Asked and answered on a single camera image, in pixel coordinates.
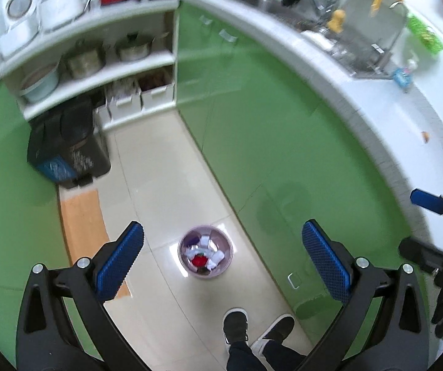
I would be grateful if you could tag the yellow dish scrubber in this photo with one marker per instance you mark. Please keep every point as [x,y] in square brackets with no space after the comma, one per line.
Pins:
[336,21]

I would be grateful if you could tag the purple plastic trash bin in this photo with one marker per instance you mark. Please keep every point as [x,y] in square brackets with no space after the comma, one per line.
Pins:
[184,266]

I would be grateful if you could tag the chrome faucet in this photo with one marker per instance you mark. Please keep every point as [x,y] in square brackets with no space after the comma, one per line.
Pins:
[320,4]

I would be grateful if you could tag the white rice cooker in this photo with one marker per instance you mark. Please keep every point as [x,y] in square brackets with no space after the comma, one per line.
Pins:
[63,4]

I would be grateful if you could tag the green plastic basket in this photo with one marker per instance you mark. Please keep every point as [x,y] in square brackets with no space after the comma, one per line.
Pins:
[426,34]

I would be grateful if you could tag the steel pot with lid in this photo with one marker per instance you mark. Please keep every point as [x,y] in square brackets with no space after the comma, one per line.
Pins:
[132,50]

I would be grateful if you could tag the black appliance on floor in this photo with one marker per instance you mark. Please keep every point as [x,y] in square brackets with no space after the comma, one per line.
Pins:
[67,143]

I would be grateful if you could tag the dish soap bottle blue label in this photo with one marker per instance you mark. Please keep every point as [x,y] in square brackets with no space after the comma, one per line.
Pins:
[402,75]

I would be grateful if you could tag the light blue pot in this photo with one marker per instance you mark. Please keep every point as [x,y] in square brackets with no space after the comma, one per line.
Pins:
[39,85]

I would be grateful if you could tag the person's left shoe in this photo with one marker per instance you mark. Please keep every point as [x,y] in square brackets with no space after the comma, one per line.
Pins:
[236,326]

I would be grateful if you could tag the white shelf unit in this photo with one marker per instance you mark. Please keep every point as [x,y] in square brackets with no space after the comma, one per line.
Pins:
[90,23]

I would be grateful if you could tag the person's leg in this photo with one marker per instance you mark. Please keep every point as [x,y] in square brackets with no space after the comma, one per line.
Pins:
[283,357]
[244,357]

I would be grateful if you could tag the person's shoe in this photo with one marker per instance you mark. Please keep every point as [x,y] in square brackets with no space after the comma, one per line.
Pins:
[236,326]
[273,334]

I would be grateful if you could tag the white storage bin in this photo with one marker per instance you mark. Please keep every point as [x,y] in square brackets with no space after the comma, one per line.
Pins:
[157,94]
[125,102]

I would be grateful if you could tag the brown fruit scrap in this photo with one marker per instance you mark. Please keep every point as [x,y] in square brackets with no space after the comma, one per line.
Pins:
[425,136]

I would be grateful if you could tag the steel kitchen sink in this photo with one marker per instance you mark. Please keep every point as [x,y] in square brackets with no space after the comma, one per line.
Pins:
[322,34]

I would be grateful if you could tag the person's right shoe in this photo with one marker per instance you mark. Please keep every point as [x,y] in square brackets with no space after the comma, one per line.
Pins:
[273,334]

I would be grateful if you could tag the red wrapper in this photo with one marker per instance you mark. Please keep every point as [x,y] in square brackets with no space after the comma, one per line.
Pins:
[200,263]

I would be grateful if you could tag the person's right leg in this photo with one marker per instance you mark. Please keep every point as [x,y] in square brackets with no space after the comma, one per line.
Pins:
[283,357]

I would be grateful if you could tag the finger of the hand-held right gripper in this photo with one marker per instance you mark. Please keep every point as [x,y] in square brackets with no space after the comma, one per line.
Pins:
[418,251]
[426,199]

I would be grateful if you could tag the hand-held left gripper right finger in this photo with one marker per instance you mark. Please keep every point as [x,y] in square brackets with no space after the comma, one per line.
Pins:
[326,257]

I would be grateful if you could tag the person's left leg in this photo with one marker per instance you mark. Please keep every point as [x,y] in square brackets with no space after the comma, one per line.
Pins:
[244,357]

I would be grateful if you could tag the orange floor mat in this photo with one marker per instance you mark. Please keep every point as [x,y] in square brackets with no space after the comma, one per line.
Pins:
[82,224]

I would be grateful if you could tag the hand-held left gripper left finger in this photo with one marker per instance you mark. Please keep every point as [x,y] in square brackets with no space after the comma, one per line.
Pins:
[123,257]

